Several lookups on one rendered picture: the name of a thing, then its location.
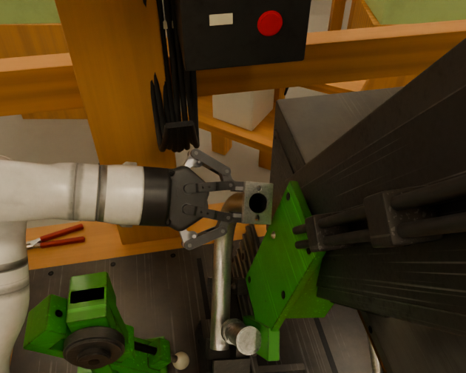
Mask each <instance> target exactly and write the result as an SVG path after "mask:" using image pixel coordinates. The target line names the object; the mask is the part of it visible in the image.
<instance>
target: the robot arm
mask: <svg viewBox="0 0 466 373"><path fill-rule="evenodd" d="M187 155H188V157H187V159H186V161H185V163H184V164H183V166H180V167H176V168H174V169H169V168H160V167H142V166H137V162H128V161H126V162H124V163H123V164H111V165H101V166H100V165H99V164H82V163H56V164H39V163H31V162H24V161H14V160H12V159H11V158H8V157H6V156H3V155H0V373H10V356H11V353H12V350H13V347H14V344H15V342H16V339H17V337H18V335H19V333H20V331H21V328H22V326H23V324H24V321H25V319H26V316H27V311H28V307H29V302H30V283H29V282H30V281H29V267H28V257H27V246H26V230H27V221H34V220H42V219H62V220H69V221H95V220H96V221H97V222H104V223H108V224H118V225H119V226H120V227H132V225H139V226H167V227H171V228H173V229H174V230H176V231H179V234H180V237H181V240H182V242H181V245H182V247H184V248H185V249H188V250H191V249H194V248H196V247H199V246H201V245H203V244H205V243H208V242H210V241H213V240H215V239H217V238H219V237H222V236H224V235H225V234H226V233H227V228H228V226H229V224H230V223H233V222H235V223H241V218H242V212H220V211H216V210H213V209H208V208H209V206H208V201H207V199H208V197H209V192H213V191H221V190H230V192H243V181H234V180H233V179H232V176H231V169H230V168H229V167H227V166H226V165H224V164H222V163H220V162H219V161H217V160H215V159H214V158H212V157H211V156H209V155H207V154H206V153H204V152H202V151H200V150H199V149H192V150H190V151H188V154H187ZM201 166H204V167H205V168H207V169H209V170H211V171H213V172H214V173H216V174H217V175H219V176H220V181H215V182H205V181H204V180H203V179H202V178H200V177H199V176H198V175H197V174H196V173H194V172H193V171H192V170H191V169H190V168H191V167H201ZM202 218H210V219H213V220H218V222H217V224H216V226H213V227H211V228H209V229H206V230H204V231H202V232H199V233H196V232H194V231H187V230H186V229H187V228H188V227H190V226H191V225H192V224H194V223H196V222H197V221H199V220H200V219H202Z"/></svg>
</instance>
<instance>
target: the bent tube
mask: <svg viewBox="0 0 466 373"><path fill-rule="evenodd" d="M257 186H259V187H260V190H259V191H258V190H257ZM273 186H274V184H271V183H262V182H252V181H244V182H243V192H236V193H235V194H233V195H231V196H230V197H229V198H228V199H227V200H226V202H225V203H224V205H223V207H222V209H221V212H242V218H241V223H242V224H268V225H271V212H272V198H273ZM256 215H257V216H258V220H257V221H256V220H255V216H256ZM235 227H236V223H235V222H233V223H230V224H229V226H228V228H227V233H226V234H225V235H224V236H222V237H219V238H217V239H215V242H214V254H213V275H212V313H211V332H210V349H212V350H216V351H224V350H228V349H229V344H228V343H227V342H226V341H225V340H224V339H223V338H222V335H221V328H222V325H223V324H224V322H225V321H227V320H228V319H230V303H231V280H232V244H233V237H234V230H235Z"/></svg>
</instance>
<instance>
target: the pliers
mask: <svg viewBox="0 0 466 373"><path fill-rule="evenodd" d="M83 228H84V225H83V224H78V225H75V226H71V227H69V228H66V229H62V230H59V231H57V232H53V233H50V234H48V235H43V236H41V237H40V238H37V239H35V240H33V241H28V242H26V246H27V250H28V249H34V248H47V247H53V246H62V245H67V244H72V243H82V242H85V237H84V236H81V237H76V238H67V239H61V240H56V241H48V240H51V239H53V238H57V237H60V236H62V235H66V234H69V233H71V232H76V231H78V230H81V229H83ZM45 241H47V242H45Z"/></svg>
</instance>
